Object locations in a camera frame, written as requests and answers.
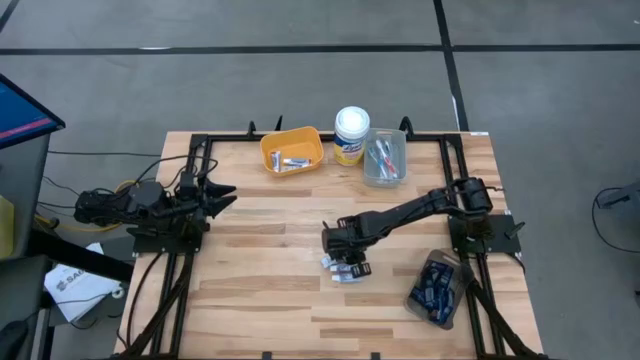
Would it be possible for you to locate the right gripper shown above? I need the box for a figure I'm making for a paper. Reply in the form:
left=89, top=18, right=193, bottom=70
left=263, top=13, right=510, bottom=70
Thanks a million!
left=321, top=210, right=386, bottom=266

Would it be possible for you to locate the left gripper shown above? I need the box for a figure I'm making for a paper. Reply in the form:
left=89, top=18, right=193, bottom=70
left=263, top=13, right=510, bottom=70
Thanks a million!
left=169, top=180, right=239, bottom=226

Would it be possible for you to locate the toothbrush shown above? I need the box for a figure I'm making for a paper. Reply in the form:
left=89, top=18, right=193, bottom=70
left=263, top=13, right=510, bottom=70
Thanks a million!
left=367, top=145, right=389, bottom=180
left=375, top=139, right=396, bottom=177
left=379, top=139, right=400, bottom=179

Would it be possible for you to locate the translucent grey plastic bin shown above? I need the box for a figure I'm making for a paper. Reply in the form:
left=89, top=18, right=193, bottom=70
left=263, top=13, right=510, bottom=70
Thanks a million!
left=402, top=248, right=476, bottom=332
left=363, top=127, right=408, bottom=189

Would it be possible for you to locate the yellow plastic bin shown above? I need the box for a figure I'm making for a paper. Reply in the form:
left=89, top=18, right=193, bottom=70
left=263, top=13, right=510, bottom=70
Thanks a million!
left=258, top=125, right=325, bottom=177

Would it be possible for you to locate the yellow Lysol wipes canister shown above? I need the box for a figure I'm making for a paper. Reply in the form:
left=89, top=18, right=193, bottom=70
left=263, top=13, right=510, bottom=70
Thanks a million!
left=333, top=105, right=372, bottom=167

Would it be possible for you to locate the black stand bar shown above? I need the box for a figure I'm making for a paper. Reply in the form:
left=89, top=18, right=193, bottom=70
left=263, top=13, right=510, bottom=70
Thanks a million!
left=27, top=234, right=135, bottom=284

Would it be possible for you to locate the white printed paper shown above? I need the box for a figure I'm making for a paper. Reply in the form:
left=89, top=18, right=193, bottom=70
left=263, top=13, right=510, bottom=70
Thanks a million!
left=43, top=242, right=124, bottom=323

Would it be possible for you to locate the grey cabinet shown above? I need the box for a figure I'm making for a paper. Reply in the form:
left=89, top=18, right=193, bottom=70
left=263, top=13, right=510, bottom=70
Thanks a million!
left=0, top=133, right=51, bottom=261

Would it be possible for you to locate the yellow object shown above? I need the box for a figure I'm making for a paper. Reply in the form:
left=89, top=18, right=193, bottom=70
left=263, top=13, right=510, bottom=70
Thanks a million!
left=0, top=193, right=16, bottom=260

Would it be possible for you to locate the blue screen monitor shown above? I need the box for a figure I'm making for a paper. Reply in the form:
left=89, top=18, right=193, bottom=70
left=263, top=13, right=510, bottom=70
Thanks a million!
left=0, top=73, right=67, bottom=151

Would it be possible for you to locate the black bag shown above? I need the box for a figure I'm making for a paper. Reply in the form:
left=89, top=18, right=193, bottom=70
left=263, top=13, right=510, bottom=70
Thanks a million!
left=0, top=319, right=30, bottom=360

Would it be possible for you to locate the grey floor device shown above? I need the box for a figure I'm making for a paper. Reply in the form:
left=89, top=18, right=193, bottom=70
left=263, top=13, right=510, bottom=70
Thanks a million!
left=592, top=179, right=640, bottom=211

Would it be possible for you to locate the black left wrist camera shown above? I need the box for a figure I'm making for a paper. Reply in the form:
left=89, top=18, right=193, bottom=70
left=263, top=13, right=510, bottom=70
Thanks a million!
left=178, top=171, right=199, bottom=199

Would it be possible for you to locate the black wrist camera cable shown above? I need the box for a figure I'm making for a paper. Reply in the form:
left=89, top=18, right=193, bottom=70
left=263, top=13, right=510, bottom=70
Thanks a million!
left=132, top=153, right=219, bottom=201

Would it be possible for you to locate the black aluminium rig frame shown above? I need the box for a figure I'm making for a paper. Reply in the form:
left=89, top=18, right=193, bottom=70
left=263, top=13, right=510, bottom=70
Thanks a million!
left=112, top=130, right=546, bottom=360

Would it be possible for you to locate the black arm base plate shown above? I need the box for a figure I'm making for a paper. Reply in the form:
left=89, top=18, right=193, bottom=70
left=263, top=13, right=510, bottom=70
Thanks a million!
left=127, top=219, right=206, bottom=255
left=447, top=213, right=526, bottom=255

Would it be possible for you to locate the black floor cable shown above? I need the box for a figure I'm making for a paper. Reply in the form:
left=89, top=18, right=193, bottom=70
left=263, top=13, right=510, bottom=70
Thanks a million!
left=47, top=148, right=169, bottom=159

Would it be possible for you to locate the yellow cable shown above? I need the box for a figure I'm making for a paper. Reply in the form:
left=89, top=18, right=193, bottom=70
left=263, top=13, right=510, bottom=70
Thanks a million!
left=33, top=178, right=139, bottom=234

